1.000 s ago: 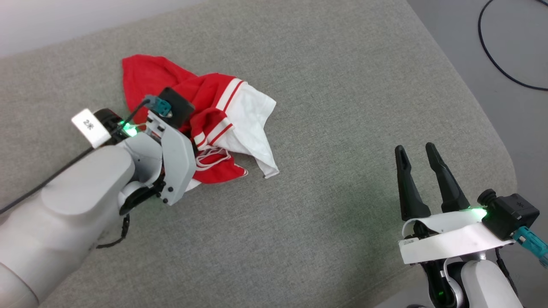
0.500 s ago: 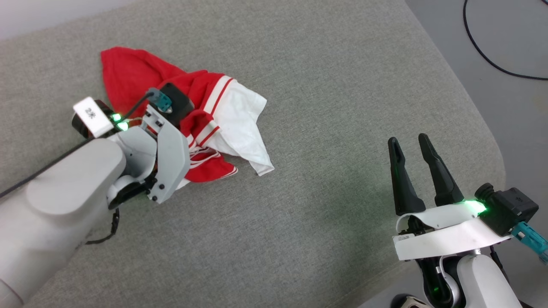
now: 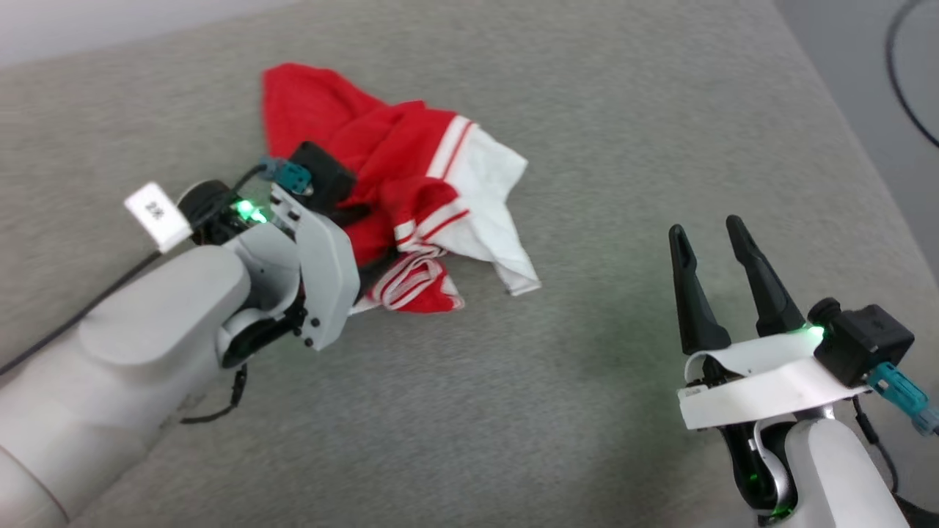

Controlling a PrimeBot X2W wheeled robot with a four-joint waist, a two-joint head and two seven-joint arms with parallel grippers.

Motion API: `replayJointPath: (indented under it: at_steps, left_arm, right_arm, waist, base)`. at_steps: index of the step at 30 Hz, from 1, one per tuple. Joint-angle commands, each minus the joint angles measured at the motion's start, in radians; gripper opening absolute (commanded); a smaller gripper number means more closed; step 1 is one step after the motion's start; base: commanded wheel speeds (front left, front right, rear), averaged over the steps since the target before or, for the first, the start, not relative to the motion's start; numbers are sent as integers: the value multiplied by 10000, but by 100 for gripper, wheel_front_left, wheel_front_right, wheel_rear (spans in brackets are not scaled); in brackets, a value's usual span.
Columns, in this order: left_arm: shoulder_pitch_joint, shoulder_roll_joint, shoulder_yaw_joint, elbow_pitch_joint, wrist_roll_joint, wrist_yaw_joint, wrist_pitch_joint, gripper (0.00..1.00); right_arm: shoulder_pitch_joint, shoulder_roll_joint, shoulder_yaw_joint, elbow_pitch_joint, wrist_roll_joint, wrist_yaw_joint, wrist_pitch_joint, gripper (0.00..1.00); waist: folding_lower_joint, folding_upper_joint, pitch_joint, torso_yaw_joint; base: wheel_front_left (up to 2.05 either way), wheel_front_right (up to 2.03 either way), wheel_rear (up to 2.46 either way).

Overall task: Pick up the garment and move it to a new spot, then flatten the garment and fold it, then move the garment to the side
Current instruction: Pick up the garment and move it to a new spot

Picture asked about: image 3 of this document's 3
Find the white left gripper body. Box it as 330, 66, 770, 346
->
268, 183, 362, 351

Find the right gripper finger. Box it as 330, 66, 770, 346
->
726, 215, 808, 338
668, 224, 732, 355

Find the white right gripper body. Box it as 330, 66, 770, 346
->
676, 326, 874, 431

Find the red and white garment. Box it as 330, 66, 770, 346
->
262, 62, 542, 315

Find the teal left camera connector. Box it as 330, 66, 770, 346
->
258, 155, 313, 196

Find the teal camera connector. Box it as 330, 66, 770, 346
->
258, 155, 313, 196
867, 363, 939, 435

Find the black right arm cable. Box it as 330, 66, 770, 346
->
851, 396, 900, 494

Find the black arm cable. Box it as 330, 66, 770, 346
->
0, 165, 268, 376
851, 396, 900, 494

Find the teal right camera connector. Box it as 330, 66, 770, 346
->
867, 363, 939, 435

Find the short black cable loop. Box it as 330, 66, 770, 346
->
180, 363, 248, 425

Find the white cable label tag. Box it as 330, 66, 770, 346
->
123, 182, 193, 254

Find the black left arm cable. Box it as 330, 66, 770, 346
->
0, 165, 268, 376

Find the black cable on floor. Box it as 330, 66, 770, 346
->
884, 0, 939, 148

